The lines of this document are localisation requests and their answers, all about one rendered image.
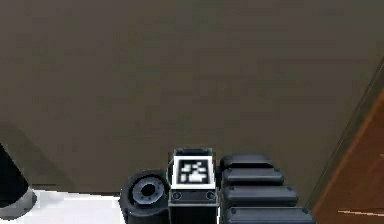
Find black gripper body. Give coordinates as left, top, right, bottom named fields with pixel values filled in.
left=119, top=169, right=172, bottom=224

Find brown wooden door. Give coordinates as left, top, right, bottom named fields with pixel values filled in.
left=311, top=88, right=384, bottom=224

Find black round post grey base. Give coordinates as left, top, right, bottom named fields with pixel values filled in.
left=0, top=143, right=38, bottom=221

